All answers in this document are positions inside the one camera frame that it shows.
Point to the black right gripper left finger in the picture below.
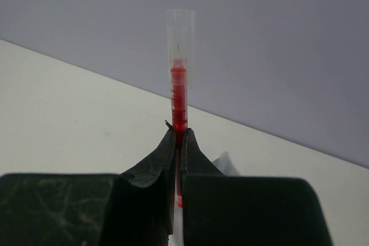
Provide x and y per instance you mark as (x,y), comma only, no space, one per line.
(135,207)

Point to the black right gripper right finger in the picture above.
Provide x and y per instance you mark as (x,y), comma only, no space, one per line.
(246,210)

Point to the white left storage container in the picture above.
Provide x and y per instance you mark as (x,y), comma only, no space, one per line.
(224,164)

